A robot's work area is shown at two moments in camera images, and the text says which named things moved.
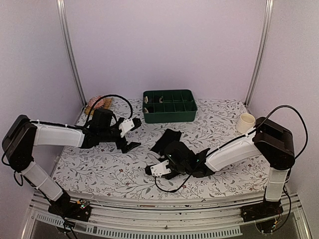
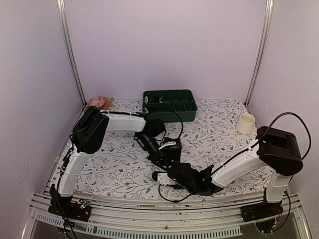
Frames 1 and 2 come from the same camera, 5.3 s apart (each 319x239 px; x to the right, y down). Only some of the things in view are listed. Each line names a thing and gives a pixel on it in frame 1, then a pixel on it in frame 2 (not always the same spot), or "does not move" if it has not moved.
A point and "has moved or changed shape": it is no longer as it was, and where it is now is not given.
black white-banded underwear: [169, 136] has moved or changed shape
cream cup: [245, 123] does not move
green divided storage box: [169, 106] does not move
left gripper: [121, 145] to [155, 158]
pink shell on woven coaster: [99, 103] does not move
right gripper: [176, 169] to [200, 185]
